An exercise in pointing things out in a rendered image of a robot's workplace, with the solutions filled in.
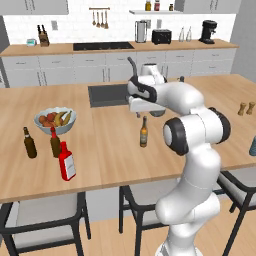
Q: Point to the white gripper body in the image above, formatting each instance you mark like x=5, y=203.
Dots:
x=143, y=105

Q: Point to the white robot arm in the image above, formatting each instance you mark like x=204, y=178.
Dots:
x=200, y=130

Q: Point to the amber glass bottle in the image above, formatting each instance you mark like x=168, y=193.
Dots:
x=143, y=135

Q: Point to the dark grey sink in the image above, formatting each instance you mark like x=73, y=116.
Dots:
x=106, y=95

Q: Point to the small dark sink dispenser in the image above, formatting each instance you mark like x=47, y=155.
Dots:
x=181, y=79

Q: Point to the grey lower cupboard run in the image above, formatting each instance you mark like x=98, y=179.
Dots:
x=83, y=68

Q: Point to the black toaster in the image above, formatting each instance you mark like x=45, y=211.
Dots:
x=161, y=36

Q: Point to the black hob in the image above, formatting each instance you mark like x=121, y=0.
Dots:
x=103, y=46

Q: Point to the pale blue fruit bowl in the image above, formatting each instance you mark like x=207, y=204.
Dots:
x=63, y=128

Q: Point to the yellow bananas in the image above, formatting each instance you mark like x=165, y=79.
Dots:
x=61, y=118

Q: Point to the clear glass bottle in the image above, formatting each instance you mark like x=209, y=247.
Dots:
x=189, y=35
x=181, y=35

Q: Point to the red plastic bottle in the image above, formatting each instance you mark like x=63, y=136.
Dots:
x=67, y=165

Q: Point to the brown bottle with red cap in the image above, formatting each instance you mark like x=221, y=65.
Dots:
x=55, y=146

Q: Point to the orange red fruit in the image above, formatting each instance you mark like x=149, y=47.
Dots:
x=46, y=119

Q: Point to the hanging wooden spoon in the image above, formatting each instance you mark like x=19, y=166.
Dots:
x=98, y=20
x=106, y=20
x=94, y=19

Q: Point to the black coffee machine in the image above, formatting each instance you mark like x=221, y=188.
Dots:
x=208, y=31

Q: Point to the wooden shaker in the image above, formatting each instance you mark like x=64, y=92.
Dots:
x=250, y=108
x=241, y=109

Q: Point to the yellow jar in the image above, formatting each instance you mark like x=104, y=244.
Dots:
x=148, y=6

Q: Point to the red jar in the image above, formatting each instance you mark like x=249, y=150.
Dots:
x=157, y=5

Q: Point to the small brown jar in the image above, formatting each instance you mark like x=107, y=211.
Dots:
x=171, y=7

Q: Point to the dark brown glass bottle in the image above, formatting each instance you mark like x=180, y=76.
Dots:
x=30, y=146

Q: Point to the grey blue bottle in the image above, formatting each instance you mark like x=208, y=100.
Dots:
x=253, y=146

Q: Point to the grey upper cupboard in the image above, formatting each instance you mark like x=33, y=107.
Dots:
x=33, y=6
x=208, y=6

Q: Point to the wooden knife block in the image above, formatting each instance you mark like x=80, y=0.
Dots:
x=43, y=37

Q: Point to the small blue timer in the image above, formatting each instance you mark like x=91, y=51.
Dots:
x=31, y=42

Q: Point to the black frame stool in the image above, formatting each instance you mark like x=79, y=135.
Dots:
x=238, y=186
x=143, y=200
x=46, y=216

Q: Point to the white wall shelf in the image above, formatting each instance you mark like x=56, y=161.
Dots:
x=155, y=12

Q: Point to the wooden utensil rail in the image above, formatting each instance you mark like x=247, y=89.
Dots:
x=99, y=8

